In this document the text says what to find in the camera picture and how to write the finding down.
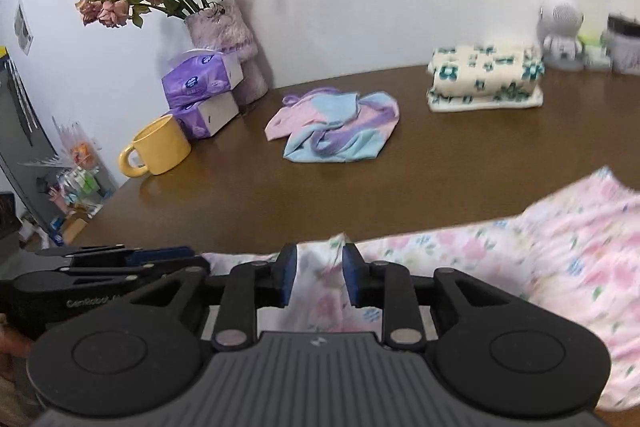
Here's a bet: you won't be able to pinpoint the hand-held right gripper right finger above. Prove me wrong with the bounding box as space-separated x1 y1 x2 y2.
342 243 511 351

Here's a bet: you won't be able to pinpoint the grey printed tin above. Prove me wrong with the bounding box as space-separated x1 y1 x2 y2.
602 27 640 75

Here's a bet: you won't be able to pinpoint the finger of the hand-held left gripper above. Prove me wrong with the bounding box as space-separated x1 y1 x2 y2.
37 245 197 266
59 256 211 290

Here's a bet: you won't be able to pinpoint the white robot speaker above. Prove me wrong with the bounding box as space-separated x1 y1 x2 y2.
536 0 586 70

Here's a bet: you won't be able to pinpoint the folded cream floral garment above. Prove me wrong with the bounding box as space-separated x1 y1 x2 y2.
426 44 546 100

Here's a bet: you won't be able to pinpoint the cardboard box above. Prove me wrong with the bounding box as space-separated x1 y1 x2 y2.
60 212 91 245

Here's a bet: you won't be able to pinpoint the folded white floral garment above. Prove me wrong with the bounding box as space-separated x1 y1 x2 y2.
426 87 544 112

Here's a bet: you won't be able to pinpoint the pink floral dress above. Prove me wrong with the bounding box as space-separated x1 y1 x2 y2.
202 165 640 413

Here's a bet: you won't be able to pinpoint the person's left forearm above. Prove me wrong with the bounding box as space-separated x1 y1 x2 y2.
0 354 41 427

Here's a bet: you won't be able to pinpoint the clear printed plastic bags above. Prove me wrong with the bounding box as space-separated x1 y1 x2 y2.
52 122 103 172

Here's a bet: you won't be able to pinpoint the wall paper notice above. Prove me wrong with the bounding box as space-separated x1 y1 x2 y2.
14 0 35 55

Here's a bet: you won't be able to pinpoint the person's left hand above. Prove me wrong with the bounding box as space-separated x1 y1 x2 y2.
0 314 34 356

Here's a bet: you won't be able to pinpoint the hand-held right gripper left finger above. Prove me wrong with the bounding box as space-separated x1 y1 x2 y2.
131 243 300 351

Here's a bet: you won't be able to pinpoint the black charger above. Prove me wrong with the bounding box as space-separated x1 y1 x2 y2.
607 13 640 38

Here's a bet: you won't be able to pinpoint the storage cart with bottles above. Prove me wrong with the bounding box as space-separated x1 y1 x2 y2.
20 152 118 228

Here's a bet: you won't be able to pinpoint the purple tissue pack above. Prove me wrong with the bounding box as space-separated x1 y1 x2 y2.
167 93 241 141
161 49 245 110

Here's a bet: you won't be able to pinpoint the pink blue purple garment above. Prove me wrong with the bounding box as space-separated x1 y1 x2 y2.
264 88 401 164

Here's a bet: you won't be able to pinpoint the yellow mug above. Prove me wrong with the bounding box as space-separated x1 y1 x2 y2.
118 115 192 178

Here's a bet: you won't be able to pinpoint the grey refrigerator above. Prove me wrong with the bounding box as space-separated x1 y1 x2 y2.
0 47 63 228

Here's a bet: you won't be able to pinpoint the white small packet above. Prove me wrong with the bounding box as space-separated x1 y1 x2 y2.
582 47 613 68

